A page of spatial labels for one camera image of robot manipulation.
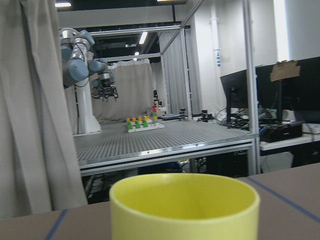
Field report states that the yellow cup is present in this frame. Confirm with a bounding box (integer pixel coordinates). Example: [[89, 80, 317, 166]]
[[109, 173, 261, 240]]

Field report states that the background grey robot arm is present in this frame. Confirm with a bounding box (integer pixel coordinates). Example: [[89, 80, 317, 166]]
[[59, 28, 119, 100]]

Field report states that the coloured peg board toy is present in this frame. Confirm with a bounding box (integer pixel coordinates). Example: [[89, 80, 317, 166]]
[[125, 105, 165, 133]]

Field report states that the beige curtain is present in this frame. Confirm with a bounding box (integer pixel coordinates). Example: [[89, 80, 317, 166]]
[[0, 0, 87, 219]]

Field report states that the black monitor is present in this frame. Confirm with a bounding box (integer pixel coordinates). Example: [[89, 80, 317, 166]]
[[220, 57, 320, 124]]

